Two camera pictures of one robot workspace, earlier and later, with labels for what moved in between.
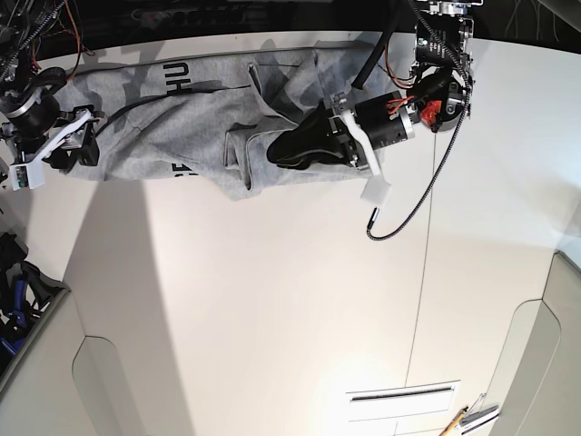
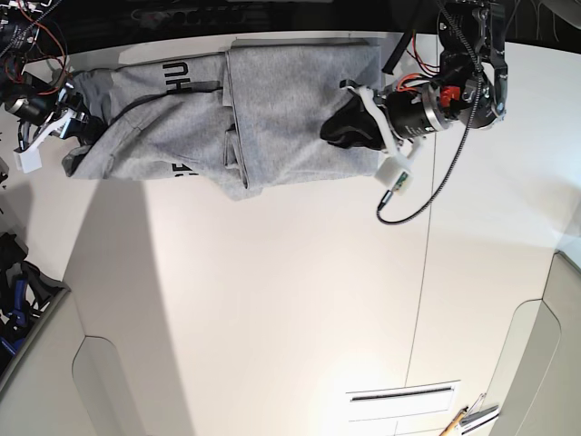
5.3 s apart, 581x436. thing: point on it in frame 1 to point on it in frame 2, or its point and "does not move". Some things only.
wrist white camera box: (376, 190) to (396, 173)
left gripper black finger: (316, 133) to (350, 124)
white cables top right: (537, 13) does not move
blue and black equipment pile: (26, 291) does not move
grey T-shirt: (209, 116) does not move
